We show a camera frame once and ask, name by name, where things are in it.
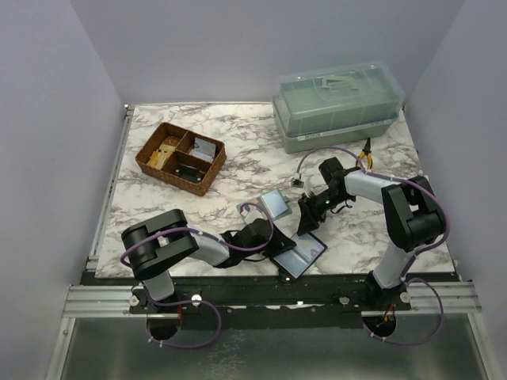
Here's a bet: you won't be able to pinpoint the black leather card holder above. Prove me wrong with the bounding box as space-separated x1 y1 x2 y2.
271 233 327 282

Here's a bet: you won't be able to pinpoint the black item in basket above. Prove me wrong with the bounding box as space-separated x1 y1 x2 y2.
174 165 204 184

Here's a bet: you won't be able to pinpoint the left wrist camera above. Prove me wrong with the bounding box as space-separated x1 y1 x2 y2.
241 207 264 224

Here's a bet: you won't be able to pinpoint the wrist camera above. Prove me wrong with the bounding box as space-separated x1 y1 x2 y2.
291 176 312 196
241 207 264 224

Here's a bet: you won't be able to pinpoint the yellow handled pliers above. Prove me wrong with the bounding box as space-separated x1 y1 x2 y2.
357 138 373 170

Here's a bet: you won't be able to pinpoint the purple cable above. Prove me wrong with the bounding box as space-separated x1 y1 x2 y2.
296 146 452 345
118 202 276 349

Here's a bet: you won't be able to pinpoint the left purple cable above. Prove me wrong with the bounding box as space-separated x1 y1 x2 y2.
118 202 276 349

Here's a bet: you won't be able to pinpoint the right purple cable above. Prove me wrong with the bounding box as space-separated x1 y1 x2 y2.
296 146 452 345

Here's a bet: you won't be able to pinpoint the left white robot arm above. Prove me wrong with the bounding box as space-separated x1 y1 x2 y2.
120 203 296 313

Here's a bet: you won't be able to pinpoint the black metal base rail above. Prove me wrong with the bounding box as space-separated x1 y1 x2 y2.
69 275 410 334

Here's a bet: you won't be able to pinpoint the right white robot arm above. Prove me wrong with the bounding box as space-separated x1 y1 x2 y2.
297 158 448 310

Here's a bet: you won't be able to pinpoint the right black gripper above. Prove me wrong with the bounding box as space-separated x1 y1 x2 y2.
297 188 353 237

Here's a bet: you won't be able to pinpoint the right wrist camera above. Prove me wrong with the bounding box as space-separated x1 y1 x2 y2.
291 176 312 196

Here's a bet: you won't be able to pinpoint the gold cards in basket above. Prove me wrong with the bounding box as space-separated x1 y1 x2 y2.
147 144 175 169

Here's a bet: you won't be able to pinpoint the green plastic storage box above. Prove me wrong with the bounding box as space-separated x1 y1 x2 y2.
272 61 406 154

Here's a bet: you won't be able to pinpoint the white VIP card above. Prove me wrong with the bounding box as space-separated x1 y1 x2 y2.
189 138 216 162

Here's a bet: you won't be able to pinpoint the aluminium frame rail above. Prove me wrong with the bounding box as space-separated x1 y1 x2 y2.
85 104 135 272

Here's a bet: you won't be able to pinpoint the brown woven divided basket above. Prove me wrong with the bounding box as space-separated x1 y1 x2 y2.
135 122 227 196

